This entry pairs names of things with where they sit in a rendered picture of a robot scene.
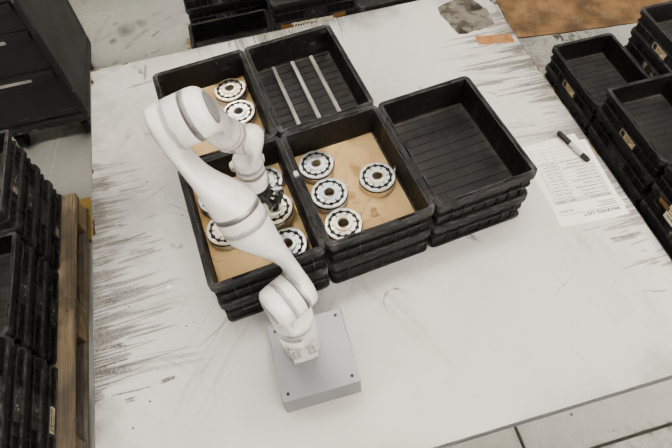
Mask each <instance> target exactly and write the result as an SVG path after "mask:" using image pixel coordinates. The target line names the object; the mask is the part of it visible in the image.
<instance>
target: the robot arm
mask: <svg viewBox="0 0 672 448"><path fill-rule="evenodd" d="M144 119H145V123H146V125H147V128H148V130H149V132H150V134H151V136H152V137H153V138H154V140H155V141H156V143H157V144H158V146H159V147H160V148H161V149H162V151H163V152H164V153H165V155H166V156H167V157H168V158H169V160H170V161H171V162H172V163H173V165H174V166H175V167H176V168H177V170H178V171H179V172H180V173H181V175H182V176H183V177H184V178H185V180H186V181H187V182H188V184H189V185H190V186H191V188H192V189H193V190H194V192H195V193H196V195H197V196H198V198H199V199H200V201H201V202H202V204H203V205H204V207H205V208H206V210H207V212H208V213H209V215H210V216H211V218H212V220H213V221H214V223H215V224H216V226H217V227H218V229H219V230H220V232H221V233H222V235H223V236H224V238H225V239H226V241H227V242H228V243H229V244H230V245H231V246H233V247H235V248H236V249H238V250H241V251H243V252H246V253H249V254H252V255H256V256H259V257H262V258H265V259H267V260H269V261H271V262H273V263H275V264H277V265H279V266H280V267H281V269H282V273H281V274H280V275H279V276H278V277H276V278H275V279H274V280H273V281H271V282H270V283H269V284H268V285H267V286H265V287H264V288H263V289H262V290H261V291H260V292H259V300H260V303H261V306H262V307H263V309H264V310H265V313H266V314H267V315H268V317H269V319H270V321H271V323H272V324H273V326H274V329H275V331H276V333H277V335H278V338H279V340H280V342H281V344H282V347H283V349H284V351H285V353H286V354H287V356H288V357H290V358H291V359H292V360H293V361H294V364H299V363H301V362H304V361H307V360H310V359H313V358H316V357H318V356H319V354H318V350H319V347H320V337H319V333H318V330H317V326H316V322H315V318H314V314H313V310H312V306H313V305H314V304H315V302H316V301H317V299H318V295H317V291H316V289H315V287H314V284H313V283H312V282H311V280H310V279H309V277H308V275H307V274H306V273H305V272H304V270H303V269H302V267H301V266H300V265H299V263H298V262H297V260H296V259H295V258H294V256H293V255H292V253H291V252H290V250H289V249H288V247H287V246H286V244H285V243H284V241H283V240H282V238H281V236H280V234H279V233H278V231H277V229H276V228H275V226H274V224H273V222H272V220H271V219H270V217H269V215H268V213H267V211H266V210H265V208H264V206H263V205H262V204H264V203H266V205H267V206H269V208H270V211H276V210H275V205H280V204H281V201H282V197H283V194H284V191H283V188H282V185H281V184H279V185H277V187H274V188H273V187H272V186H270V182H269V179H268V175H267V171H266V169H265V167H264V162H265V158H264V154H263V153H262V149H263V144H264V132H263V130H262V128H261V127H260V126H258V125H256V124H251V123H241V122H240V121H238V120H237V119H235V118H233V117H231V116H229V115H227V113H226V112H225V111H224V110H223V109H222V108H221V106H220V105H219V104H218V103H217V102H216V101H215V100H214V99H213V98H212V97H211V96H210V95H209V94H208V93H207V92H206V91H204V90H203V89H201V88H199V87H197V86H189V87H186V88H183V89H181V90H178V91H176V92H174V93H172V94H170V95H168V96H166V97H164V98H162V99H160V100H158V101H156V102H154V103H152V104H150V105H149V106H147V107H146V108H145V110H144ZM205 140H206V141H207V142H208V143H209V144H210V145H211V146H213V147H215V148H218V149H219V150H220V151H221V152H224V153H231V154H234V155H233V157H232V161H231V162H230V163H229V167H230V170H231V171H232V172H236V176H237V180H236V179H234V178H232V177H230V176H228V175H226V174H224V173H222V172H220V171H218V170H216V169H214V168H212V167H211V166H209V165H208V164H206V163H205V162H204V161H203V160H202V159H201V158H200V157H199V156H198V155H197V154H196V153H195V152H194V151H193V150H192V149H191V148H190V147H193V146H195V145H197V144H199V143H201V142H203V141H205ZM273 193H275V196H274V199H271V198H270V197H271V196H272V195H273Z"/></svg>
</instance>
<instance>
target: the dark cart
mask: <svg viewBox="0 0 672 448"><path fill-rule="evenodd" d="M91 70H93V67H92V64H91V42H90V40H89V38H88V36H87V34H86V33H85V31H84V29H83V27H82V25H81V23H80V21H79V19H78V18H77V16H76V14H75V12H74V10H73V8H72V6H71V4H70V3H69V1H68V0H0V131H1V130H8V131H9V132H10V133H11V134H12V137H14V138H13V139H16V141H17V143H18V145H19V146H20V147H26V146H29V145H30V139H29V136H28V133H32V132H36V131H40V130H45V129H49V128H54V127H58V126H63V125H67V124H72V123H76V122H81V124H83V126H84V128H85V129H86V131H87V132H88V133H89V132H91V98H90V71H91Z"/></svg>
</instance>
